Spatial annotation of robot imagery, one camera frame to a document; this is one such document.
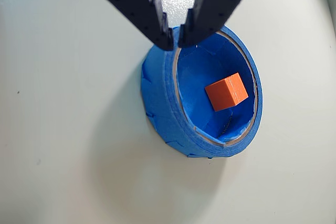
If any small orange cube block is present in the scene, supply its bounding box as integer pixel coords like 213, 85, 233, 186
204, 72, 249, 112

